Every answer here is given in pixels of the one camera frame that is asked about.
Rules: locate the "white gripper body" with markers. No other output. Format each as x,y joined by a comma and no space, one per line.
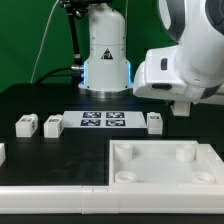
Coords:
157,78

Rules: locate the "white U-shaped obstacle fence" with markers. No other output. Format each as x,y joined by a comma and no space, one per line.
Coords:
115,198

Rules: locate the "white marker plate with tags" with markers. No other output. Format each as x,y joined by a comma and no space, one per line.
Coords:
103,119

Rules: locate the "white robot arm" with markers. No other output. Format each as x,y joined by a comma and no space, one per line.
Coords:
192,70

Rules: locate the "white square tabletop tray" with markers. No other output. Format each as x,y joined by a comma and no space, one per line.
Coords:
164,162

